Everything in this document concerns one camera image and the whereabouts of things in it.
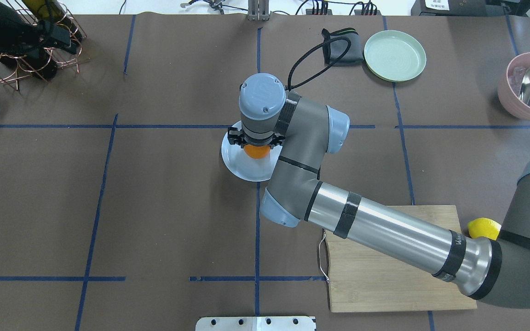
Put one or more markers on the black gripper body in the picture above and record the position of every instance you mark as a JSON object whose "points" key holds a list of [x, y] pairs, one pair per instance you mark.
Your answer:
{"points": [[234, 136]]}

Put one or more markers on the light green plate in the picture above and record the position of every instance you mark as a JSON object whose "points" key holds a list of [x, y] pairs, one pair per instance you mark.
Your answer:
{"points": [[394, 56]]}

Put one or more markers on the dark grey folded cloth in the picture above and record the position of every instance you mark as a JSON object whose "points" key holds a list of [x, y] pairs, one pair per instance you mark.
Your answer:
{"points": [[342, 47]]}

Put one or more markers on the bamboo cutting board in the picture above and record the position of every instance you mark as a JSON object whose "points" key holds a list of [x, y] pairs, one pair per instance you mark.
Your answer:
{"points": [[362, 280]]}

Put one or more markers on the aluminium frame post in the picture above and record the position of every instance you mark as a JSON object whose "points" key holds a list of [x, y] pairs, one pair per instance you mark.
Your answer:
{"points": [[259, 10]]}

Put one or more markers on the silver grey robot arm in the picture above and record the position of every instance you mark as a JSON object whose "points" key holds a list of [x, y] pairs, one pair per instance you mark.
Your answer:
{"points": [[496, 272]]}

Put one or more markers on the orange mandarin fruit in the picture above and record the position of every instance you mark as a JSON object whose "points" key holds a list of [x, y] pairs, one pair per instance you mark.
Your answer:
{"points": [[257, 152]]}

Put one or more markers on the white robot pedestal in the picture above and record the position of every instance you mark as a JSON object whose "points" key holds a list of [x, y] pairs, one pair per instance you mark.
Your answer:
{"points": [[257, 323]]}

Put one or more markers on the light blue plate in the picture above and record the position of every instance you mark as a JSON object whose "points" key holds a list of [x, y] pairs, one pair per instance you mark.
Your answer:
{"points": [[245, 167]]}

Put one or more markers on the copper wire bottle rack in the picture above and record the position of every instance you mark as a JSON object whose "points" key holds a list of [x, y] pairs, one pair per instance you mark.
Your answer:
{"points": [[12, 77]]}

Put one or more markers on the pink bowl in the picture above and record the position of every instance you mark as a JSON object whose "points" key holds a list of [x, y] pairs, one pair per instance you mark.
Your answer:
{"points": [[508, 96]]}

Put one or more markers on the yellow lemon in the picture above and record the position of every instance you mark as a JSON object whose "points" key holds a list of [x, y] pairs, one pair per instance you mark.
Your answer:
{"points": [[484, 227]]}

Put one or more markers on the dark wine bottle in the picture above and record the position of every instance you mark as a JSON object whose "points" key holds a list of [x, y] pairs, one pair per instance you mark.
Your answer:
{"points": [[53, 10], [26, 46]]}

